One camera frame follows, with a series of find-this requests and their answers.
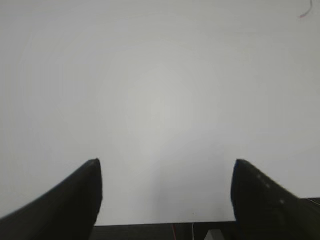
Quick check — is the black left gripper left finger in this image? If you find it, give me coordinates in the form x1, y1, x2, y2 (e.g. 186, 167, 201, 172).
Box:
0, 158, 103, 240

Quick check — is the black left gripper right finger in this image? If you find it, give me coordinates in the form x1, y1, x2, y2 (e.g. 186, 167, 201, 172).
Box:
231, 159, 320, 240

